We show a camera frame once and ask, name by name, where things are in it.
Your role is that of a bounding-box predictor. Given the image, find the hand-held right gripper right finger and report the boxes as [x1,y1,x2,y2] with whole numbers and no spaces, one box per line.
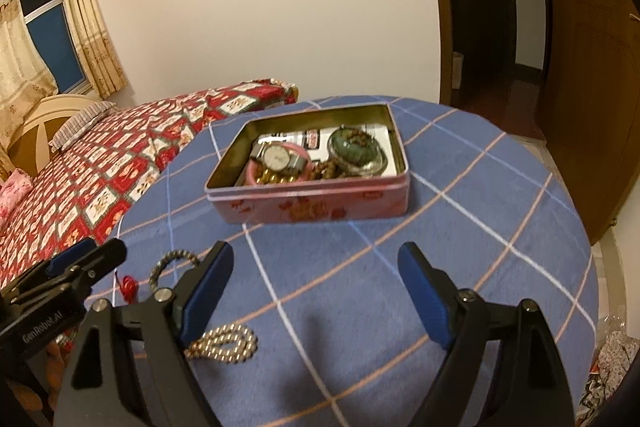
[397,242,576,427]

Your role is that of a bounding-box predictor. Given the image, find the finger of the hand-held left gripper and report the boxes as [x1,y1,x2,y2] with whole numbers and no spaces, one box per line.
[5,238,127,308]
[20,237,97,288]

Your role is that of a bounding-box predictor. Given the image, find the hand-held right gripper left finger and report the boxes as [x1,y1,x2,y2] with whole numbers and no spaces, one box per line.
[52,241,235,427]

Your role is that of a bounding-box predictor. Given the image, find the small white pearl necklace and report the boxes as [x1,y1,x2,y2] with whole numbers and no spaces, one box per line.
[184,323,259,364]

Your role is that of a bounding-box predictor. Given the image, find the grey bead bracelet red charm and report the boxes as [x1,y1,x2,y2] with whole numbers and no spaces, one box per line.
[116,249,202,305]

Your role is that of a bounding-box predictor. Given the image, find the pink metal tin box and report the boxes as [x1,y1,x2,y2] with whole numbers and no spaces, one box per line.
[205,103,411,226]

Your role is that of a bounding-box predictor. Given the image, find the golden pearl necklace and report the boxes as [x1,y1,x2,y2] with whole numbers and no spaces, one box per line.
[256,169,297,185]

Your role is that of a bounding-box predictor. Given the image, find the silver wristwatch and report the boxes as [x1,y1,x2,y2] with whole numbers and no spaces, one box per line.
[250,141,308,172]

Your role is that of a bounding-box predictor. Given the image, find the brown wooden bead bracelet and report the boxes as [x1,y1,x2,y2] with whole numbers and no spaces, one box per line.
[340,129,378,148]
[311,158,351,181]

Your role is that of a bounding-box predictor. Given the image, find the green jade bangle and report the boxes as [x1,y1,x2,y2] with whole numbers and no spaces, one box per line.
[327,127,387,168]

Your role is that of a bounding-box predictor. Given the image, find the pink bangle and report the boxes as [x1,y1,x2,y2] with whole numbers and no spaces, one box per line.
[246,143,315,186]

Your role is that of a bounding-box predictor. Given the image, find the blue plaid tablecloth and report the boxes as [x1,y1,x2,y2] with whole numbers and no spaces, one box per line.
[97,94,601,427]

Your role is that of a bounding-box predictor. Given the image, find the red printed bedspread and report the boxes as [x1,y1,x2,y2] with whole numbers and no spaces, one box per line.
[0,79,300,293]

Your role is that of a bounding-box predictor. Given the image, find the pink pillow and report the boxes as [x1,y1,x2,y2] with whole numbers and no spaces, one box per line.
[0,168,33,220]

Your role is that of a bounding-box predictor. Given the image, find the striped pillow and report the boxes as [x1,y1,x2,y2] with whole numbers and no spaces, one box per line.
[49,101,118,152]

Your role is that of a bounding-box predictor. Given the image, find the cream wooden headboard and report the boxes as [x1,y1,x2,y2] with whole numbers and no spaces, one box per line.
[0,93,101,180]

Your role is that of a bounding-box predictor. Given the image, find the wide beige floral curtain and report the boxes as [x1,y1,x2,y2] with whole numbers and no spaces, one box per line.
[0,0,60,142]

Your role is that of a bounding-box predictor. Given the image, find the crumpled plastic bags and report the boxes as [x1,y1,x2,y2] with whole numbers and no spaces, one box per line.
[580,307,640,413]

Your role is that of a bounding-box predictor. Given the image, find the window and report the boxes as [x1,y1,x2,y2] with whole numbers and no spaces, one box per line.
[17,0,93,95]

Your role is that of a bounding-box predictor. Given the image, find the narrow beige floral curtain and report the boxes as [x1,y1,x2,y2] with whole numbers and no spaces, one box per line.
[56,0,128,100]

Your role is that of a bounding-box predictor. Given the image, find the brown wooden door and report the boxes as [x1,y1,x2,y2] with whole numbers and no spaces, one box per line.
[530,0,640,248]

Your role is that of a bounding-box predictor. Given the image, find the wooden door frame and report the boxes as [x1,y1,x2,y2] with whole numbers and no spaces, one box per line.
[419,0,453,105]

